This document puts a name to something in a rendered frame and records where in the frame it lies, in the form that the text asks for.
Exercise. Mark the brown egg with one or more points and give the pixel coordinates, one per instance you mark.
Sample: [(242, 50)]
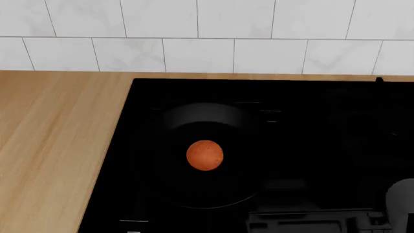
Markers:
[(204, 155)]

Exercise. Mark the black frying pan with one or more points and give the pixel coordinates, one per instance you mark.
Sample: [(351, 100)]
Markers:
[(207, 116)]

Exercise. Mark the small black cooktop knob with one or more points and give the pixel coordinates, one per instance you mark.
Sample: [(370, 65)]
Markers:
[(379, 79)]

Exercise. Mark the black cooktop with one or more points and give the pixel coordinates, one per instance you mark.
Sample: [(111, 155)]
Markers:
[(139, 116)]

